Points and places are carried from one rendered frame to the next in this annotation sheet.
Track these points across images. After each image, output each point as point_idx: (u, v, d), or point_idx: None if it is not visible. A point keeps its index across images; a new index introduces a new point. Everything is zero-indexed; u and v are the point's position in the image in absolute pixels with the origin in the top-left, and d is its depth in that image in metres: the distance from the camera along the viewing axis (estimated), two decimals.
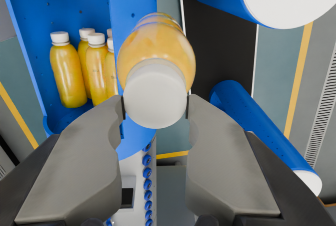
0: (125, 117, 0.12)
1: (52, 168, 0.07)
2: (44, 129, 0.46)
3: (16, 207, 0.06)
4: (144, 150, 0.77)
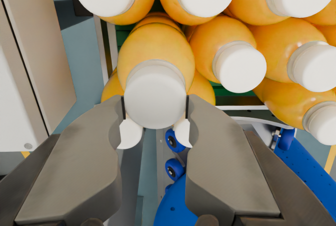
0: (125, 117, 0.12)
1: (52, 168, 0.07)
2: None
3: (16, 207, 0.06)
4: None
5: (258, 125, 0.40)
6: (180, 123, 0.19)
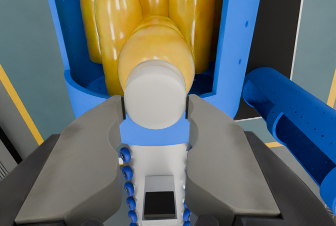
0: (125, 117, 0.12)
1: (52, 168, 0.07)
2: (68, 84, 0.26)
3: (16, 207, 0.06)
4: None
5: None
6: None
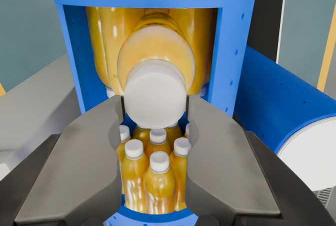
0: (125, 117, 0.12)
1: (52, 168, 0.07)
2: None
3: (16, 207, 0.06)
4: None
5: None
6: (129, 86, 0.12)
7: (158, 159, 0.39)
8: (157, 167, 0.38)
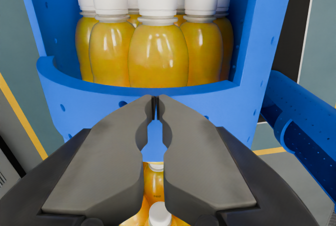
0: (154, 118, 0.12)
1: (80, 162, 0.07)
2: None
3: (44, 195, 0.06)
4: None
5: None
6: None
7: None
8: (153, 1, 0.18)
